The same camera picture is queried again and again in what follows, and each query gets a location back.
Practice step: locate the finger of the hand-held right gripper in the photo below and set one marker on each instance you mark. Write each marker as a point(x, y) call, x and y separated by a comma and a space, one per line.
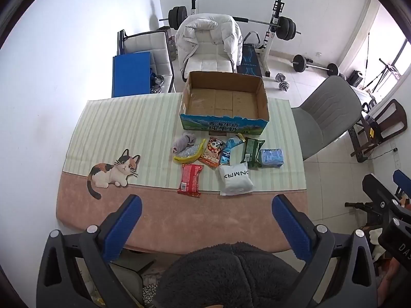
point(380, 195)
point(403, 181)

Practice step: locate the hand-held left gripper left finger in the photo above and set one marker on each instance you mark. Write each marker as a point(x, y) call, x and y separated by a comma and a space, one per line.
point(126, 226)

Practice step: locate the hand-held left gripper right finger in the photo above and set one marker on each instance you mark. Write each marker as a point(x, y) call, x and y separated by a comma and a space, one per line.
point(289, 226)

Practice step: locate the light blue tissue packet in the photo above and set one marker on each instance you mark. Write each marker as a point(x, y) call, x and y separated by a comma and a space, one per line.
point(272, 158)

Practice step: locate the white plastic package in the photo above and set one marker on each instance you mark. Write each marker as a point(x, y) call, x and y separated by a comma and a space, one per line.
point(236, 179)

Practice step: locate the red snack packet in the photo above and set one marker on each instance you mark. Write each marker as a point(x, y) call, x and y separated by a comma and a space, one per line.
point(190, 179)

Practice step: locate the green snack packet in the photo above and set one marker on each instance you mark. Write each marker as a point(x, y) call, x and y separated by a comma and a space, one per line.
point(252, 152)

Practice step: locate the blue snack packet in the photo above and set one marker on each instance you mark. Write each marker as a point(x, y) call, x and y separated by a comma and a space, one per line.
point(228, 150)

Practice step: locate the yellow mesh bag of scrubbers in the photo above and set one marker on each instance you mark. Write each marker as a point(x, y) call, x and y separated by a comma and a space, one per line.
point(189, 152)

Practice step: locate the grey sock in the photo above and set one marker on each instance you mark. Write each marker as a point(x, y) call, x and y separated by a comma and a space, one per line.
point(183, 142)

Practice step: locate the orange snack packet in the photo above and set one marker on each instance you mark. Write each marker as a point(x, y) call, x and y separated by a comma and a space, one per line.
point(212, 152)

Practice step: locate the cardboard box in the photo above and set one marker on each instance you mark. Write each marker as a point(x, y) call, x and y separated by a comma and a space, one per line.
point(224, 102)

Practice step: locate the person's right forearm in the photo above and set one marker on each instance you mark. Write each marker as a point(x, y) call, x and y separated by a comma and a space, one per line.
point(393, 276)

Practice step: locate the dark wooden chair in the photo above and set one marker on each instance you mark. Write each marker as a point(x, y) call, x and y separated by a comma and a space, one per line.
point(390, 125)

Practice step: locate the dark fleece clothing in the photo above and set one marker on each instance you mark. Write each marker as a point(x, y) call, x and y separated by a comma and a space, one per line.
point(231, 276)

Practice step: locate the grey office chair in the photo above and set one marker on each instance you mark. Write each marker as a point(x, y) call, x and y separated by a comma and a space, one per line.
point(334, 109)

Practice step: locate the striped cat table mat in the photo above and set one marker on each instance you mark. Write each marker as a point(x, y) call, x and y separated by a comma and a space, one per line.
point(128, 125)

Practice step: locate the black speaker box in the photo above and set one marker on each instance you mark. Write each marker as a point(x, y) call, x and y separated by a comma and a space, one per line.
point(355, 78)

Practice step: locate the chrome dumbbell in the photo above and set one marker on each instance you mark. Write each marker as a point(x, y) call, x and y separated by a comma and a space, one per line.
point(284, 86)
point(280, 77)

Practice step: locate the blue board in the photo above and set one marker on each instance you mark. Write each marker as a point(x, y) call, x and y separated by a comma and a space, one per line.
point(130, 75)

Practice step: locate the small barbell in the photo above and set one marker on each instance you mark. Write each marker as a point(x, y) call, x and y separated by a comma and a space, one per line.
point(299, 62)

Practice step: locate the black weight bench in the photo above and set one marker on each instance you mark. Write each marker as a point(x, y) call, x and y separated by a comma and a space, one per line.
point(249, 61)

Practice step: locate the white padded chair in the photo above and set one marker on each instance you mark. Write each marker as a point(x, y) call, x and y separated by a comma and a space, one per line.
point(144, 43)
point(207, 61)

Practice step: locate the white armchair with jacket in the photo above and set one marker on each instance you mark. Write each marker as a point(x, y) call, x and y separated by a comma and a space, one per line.
point(208, 35)

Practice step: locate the barbell with black plates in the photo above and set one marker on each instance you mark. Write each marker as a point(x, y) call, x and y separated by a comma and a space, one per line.
point(178, 17)

